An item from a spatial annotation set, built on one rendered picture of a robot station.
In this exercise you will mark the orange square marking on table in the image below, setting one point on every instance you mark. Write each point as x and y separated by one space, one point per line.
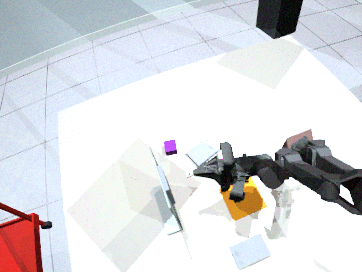
253 201

